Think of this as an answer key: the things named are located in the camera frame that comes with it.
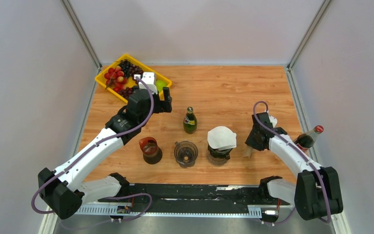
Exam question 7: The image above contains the brown paper coffee filter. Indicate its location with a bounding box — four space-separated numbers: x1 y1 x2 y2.
243 145 254 158

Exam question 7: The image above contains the white paper coffee filter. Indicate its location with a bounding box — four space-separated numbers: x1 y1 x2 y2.
207 126 237 151

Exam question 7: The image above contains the dark olive coffee dripper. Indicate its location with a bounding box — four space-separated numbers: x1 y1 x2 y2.
207 145 233 161

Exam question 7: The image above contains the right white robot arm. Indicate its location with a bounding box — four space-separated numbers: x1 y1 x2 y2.
245 112 343 223

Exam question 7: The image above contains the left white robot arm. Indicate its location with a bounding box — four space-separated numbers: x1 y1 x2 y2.
31 87 172 220

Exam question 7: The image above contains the green pear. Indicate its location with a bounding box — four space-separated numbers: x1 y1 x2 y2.
155 80 167 93

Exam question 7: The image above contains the green glass Perrier bottle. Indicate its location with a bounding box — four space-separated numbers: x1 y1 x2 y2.
183 107 197 134

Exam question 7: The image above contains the dark purple grape bunch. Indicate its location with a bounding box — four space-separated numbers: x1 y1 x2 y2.
118 59 144 100

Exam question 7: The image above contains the red capped soda bottle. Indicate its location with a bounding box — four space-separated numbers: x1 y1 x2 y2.
293 125 324 153

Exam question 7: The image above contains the clear glass server jug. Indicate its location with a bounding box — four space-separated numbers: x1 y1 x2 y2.
206 152 229 166

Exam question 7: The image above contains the small red fruits cluster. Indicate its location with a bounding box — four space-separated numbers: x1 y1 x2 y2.
104 66 128 93

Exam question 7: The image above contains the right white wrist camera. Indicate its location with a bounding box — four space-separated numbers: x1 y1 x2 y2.
269 115 278 128

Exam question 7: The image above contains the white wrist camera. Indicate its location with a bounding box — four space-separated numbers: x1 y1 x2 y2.
133 72 159 94
269 115 278 128

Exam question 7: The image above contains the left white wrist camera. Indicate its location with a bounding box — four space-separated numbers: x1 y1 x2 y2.
133 72 159 94

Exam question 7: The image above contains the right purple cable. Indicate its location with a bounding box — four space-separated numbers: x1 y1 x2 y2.
253 101 332 225

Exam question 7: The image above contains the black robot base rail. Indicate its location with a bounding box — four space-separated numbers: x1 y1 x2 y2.
98 182 291 223

